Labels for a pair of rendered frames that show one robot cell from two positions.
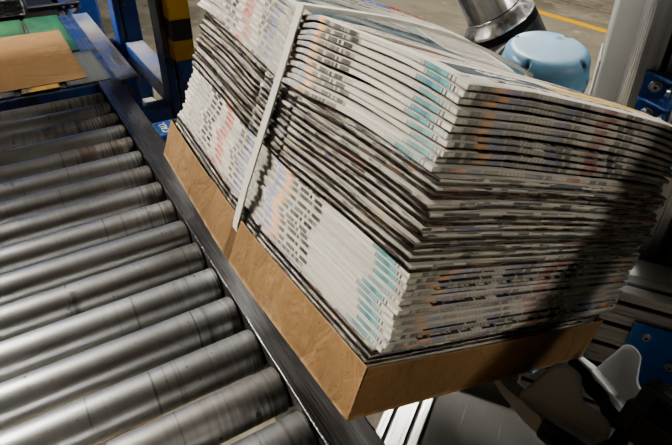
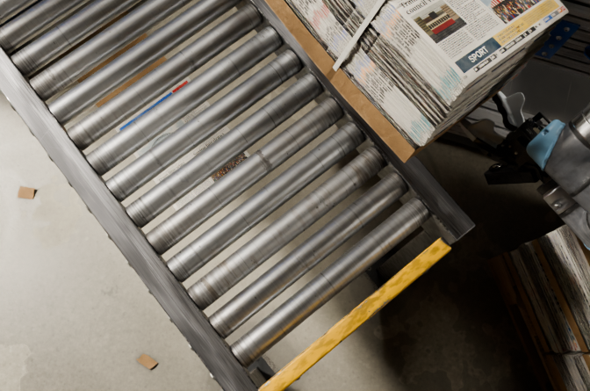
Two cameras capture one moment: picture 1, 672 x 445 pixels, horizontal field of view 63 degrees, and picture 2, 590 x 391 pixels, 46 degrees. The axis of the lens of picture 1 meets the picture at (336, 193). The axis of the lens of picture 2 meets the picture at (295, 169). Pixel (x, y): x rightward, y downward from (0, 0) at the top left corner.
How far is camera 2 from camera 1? 0.84 m
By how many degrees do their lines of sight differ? 43
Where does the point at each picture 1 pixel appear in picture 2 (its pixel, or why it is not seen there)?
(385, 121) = (429, 73)
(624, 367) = (516, 102)
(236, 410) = (320, 126)
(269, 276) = (361, 100)
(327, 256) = (395, 104)
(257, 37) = not seen: outside the picture
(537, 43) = not seen: outside the picture
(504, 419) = not seen: hidden behind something
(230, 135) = (327, 20)
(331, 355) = (398, 141)
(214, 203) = (316, 49)
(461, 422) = not seen: hidden behind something
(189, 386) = (288, 113)
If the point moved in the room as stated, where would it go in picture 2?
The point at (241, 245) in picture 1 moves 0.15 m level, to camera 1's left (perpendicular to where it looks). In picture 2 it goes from (340, 79) to (250, 89)
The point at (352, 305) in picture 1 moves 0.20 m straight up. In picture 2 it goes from (407, 126) to (436, 78)
